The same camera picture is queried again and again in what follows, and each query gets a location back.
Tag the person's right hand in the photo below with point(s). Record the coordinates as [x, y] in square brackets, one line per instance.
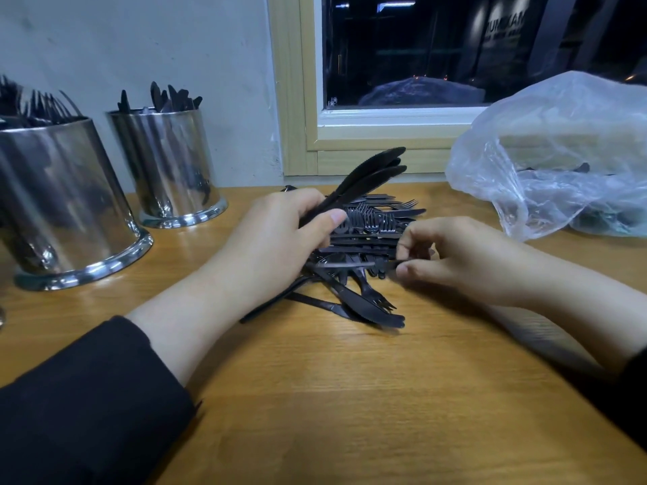
[465, 262]

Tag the person's left hand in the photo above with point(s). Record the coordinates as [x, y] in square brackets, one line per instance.
[268, 247]

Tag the pile of black plastic cutlery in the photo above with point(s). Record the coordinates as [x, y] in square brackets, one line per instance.
[364, 247]

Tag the black plastic knife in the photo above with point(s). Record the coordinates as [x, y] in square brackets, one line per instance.
[374, 182]

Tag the bunch of black cutlery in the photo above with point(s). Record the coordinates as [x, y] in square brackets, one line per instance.
[369, 166]

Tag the bunch of black knives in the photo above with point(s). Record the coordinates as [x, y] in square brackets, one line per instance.
[162, 99]

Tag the bunch of black forks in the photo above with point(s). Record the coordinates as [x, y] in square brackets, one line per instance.
[40, 106]

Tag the person's right forearm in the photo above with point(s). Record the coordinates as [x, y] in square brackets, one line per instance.
[596, 318]

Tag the person's left forearm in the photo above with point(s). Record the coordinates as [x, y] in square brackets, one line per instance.
[91, 399]

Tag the clear plastic bag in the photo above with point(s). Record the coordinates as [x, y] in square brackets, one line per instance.
[556, 146]

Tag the dark parked car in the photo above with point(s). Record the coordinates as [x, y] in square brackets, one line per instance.
[420, 93]

